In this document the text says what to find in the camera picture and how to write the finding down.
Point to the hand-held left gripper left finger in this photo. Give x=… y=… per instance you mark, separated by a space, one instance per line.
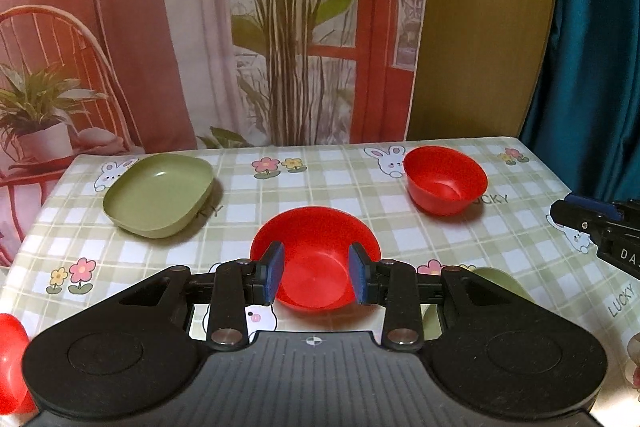
x=274 y=274

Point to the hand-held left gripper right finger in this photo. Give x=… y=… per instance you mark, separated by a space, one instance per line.
x=358 y=279

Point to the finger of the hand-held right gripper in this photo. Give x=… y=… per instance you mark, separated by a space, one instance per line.
x=575 y=214

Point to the red plastic bowl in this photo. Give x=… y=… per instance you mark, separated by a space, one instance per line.
x=440 y=172
x=315 y=252
x=10 y=347

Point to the green plastic plate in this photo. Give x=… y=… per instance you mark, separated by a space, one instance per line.
x=505 y=282
x=159 y=192

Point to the green checked bunny tablecloth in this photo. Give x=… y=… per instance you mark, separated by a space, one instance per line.
x=325 y=187

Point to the teal curtain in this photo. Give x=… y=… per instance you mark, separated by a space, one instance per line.
x=600 y=57

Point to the wooden board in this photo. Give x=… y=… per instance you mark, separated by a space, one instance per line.
x=480 y=32

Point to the printed plant backdrop cloth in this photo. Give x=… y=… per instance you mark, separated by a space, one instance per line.
x=150 y=32

